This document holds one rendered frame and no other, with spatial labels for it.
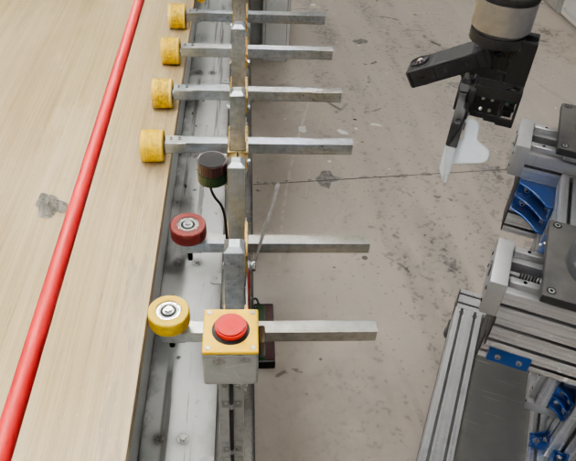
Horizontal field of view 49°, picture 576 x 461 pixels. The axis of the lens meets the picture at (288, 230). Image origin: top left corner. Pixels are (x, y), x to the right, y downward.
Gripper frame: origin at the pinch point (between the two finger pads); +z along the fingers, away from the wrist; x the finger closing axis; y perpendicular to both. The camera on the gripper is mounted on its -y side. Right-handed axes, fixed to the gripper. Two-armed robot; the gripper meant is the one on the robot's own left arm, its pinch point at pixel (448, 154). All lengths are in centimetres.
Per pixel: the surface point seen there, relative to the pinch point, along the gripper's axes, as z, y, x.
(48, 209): 40, -81, 1
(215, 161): 20.3, -43.1, 8.7
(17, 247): 42, -81, -10
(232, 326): 8.5, -18.8, -36.1
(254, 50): 36, -66, 84
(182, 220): 41, -53, 11
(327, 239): 46, -22, 23
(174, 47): 35, -88, 73
